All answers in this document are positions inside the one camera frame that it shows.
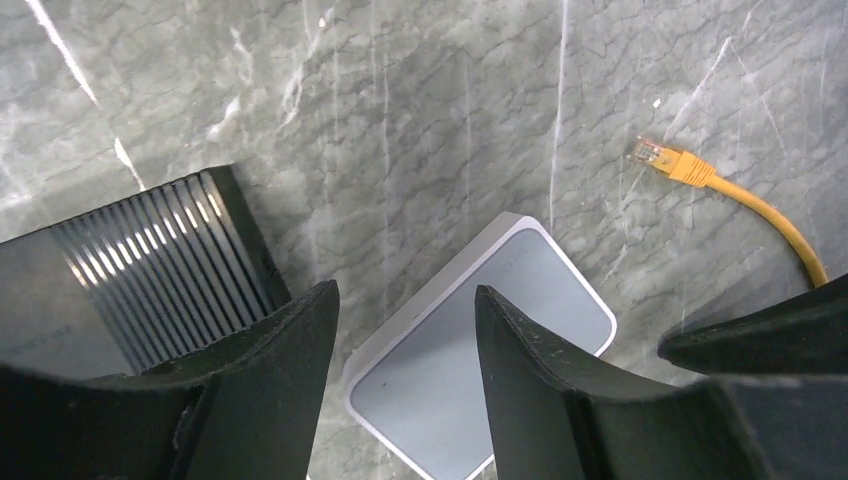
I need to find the yellow ethernet cable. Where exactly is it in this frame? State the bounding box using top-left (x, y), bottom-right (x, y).
top-left (627, 136), bottom-right (831, 289)

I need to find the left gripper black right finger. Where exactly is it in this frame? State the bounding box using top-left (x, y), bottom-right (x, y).
top-left (475, 286), bottom-right (847, 479)

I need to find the black network switch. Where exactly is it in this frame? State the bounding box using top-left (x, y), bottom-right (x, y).
top-left (1, 165), bottom-right (291, 379)

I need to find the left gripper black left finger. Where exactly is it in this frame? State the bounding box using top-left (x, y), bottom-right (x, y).
top-left (1, 280), bottom-right (340, 479)

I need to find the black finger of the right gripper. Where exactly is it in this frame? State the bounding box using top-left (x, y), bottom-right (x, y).
top-left (657, 275), bottom-right (847, 375)

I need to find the white mini router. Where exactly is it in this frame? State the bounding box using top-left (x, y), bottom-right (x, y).
top-left (343, 212), bottom-right (617, 479)

